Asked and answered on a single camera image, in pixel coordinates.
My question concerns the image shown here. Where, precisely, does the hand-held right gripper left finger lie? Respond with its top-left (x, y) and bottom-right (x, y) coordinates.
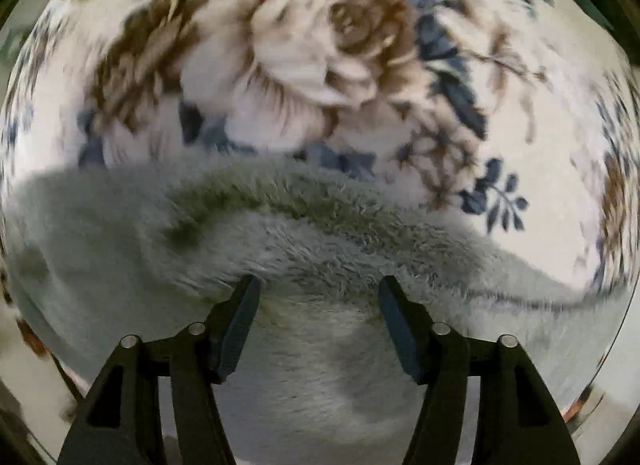
top-left (56, 274), bottom-right (262, 465)

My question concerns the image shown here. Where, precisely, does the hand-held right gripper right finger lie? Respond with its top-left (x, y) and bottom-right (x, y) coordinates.
top-left (377, 275), bottom-right (582, 465)

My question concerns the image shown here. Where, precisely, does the grey fluffy towel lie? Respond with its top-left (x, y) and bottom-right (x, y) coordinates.
top-left (0, 152), bottom-right (628, 465)

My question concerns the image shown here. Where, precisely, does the floral printed blanket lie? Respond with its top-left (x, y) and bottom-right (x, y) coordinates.
top-left (0, 0), bottom-right (640, 426)

